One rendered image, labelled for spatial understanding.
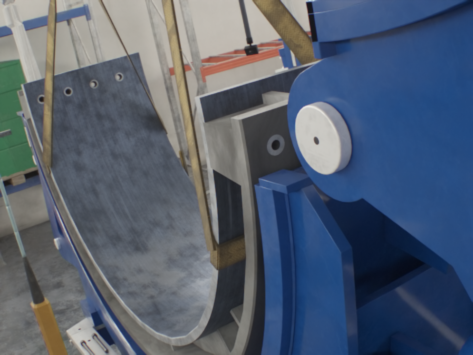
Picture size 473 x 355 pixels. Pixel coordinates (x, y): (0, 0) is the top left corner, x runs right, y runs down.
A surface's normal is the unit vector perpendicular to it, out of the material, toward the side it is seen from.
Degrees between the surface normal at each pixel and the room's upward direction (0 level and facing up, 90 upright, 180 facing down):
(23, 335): 0
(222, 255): 115
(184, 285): 5
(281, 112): 93
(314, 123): 90
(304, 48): 103
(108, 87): 82
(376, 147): 90
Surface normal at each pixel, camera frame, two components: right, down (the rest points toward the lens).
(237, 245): 0.53, 0.52
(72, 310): -0.21, -0.94
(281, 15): -0.59, 0.57
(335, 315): -0.85, 0.31
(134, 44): 0.49, 0.14
